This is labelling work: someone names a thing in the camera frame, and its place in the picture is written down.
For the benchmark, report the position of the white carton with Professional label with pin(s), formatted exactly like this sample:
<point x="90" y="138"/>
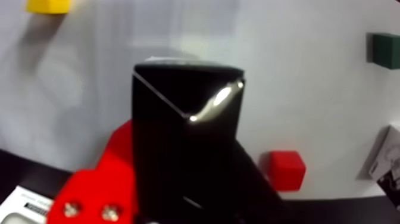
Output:
<point x="18" y="208"/>

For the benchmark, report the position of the red cube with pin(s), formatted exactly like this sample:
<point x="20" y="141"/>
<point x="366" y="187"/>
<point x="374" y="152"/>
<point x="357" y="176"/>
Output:
<point x="286" y="172"/>

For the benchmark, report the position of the green cube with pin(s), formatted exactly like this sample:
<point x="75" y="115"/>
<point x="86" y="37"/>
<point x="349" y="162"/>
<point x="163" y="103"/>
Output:
<point x="387" y="51"/>

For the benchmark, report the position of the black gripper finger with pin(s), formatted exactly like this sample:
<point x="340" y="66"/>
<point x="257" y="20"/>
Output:
<point x="253" y="187"/>

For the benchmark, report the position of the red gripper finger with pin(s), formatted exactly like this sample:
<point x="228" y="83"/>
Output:
<point x="93" y="187"/>

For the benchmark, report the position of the yellow cube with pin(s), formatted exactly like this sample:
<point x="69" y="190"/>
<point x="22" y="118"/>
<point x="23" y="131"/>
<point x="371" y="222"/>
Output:
<point x="48" y="5"/>

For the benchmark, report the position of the black and white cardboard box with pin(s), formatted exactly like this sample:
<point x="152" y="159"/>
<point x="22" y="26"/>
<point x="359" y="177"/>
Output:
<point x="162" y="140"/>
<point x="386" y="156"/>

